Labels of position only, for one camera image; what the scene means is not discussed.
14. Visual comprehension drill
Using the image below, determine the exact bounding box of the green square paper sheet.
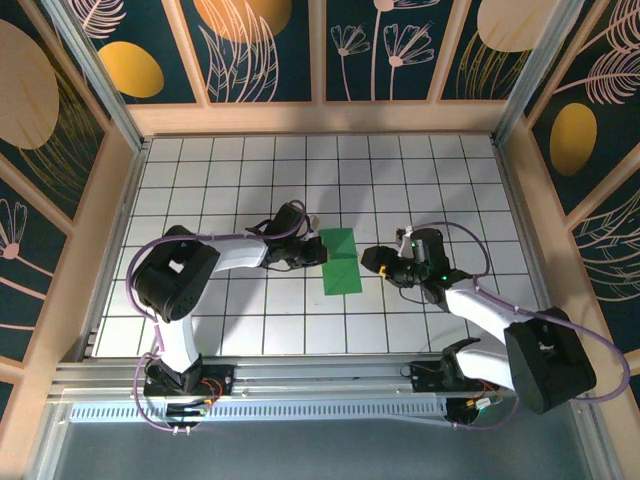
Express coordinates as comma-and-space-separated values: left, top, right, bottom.
318, 227, 363, 297

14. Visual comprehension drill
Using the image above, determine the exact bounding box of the grey metal sheet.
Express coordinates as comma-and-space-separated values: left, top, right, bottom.
29, 417, 609, 480

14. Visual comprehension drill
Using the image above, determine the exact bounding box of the white gridded table mat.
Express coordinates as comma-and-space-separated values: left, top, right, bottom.
92, 134, 556, 357

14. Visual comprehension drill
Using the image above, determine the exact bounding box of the black electronics module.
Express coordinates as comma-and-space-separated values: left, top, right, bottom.
164, 398, 214, 435
443, 394, 505, 430

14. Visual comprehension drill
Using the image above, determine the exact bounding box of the right gripper thin black wire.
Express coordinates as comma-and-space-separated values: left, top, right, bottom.
398, 286, 437, 307

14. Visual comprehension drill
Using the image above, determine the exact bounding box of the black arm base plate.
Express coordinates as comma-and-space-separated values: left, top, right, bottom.
143, 363, 236, 399
408, 360, 501, 395

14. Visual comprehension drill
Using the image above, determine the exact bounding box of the aluminium table side rail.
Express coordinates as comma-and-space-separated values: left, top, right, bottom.
492, 139, 576, 354
79, 142, 151, 361

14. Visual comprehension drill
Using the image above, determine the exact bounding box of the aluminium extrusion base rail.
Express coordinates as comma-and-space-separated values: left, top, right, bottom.
47, 352, 596, 404

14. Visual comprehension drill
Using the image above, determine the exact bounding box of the grey slotted cable duct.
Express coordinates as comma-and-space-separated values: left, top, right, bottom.
68, 399, 451, 425

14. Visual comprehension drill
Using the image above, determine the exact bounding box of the aluminium corner post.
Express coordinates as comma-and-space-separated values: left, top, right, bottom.
42, 0, 151, 154
491, 0, 589, 146

